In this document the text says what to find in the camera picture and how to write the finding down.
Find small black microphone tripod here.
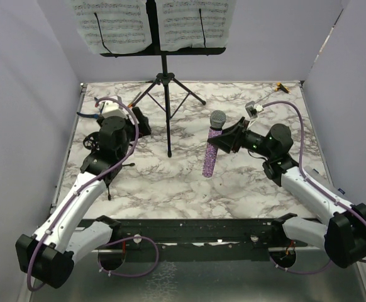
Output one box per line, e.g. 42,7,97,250
83,131,136,201

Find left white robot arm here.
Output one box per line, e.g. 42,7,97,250
15,107,152,291

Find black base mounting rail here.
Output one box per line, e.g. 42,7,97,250
94,218,304,265

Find orange grey pen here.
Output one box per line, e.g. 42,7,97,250
128,92,141,107

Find thin metal conductor baton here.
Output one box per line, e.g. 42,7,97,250
256,92,274,104

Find yellow handled screwdriver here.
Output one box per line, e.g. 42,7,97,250
275,82,290,94

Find purple glitter microphone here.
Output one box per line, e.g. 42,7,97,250
201,109,228,177

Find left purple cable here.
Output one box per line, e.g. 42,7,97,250
27,96,159,292

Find black perforated music stand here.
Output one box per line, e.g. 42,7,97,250
100,1,225,158

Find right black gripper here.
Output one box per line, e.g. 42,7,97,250
209,116,274,159

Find clear plastic bag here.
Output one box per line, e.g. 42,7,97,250
303,166,348,203

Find blue handled pliers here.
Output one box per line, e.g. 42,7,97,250
76,110,103,120

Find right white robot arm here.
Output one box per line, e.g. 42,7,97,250
208,110,366,268

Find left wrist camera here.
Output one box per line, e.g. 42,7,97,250
99,100,127,119

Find sheet music page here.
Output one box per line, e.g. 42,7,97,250
155,0,236,52
66,0,152,54

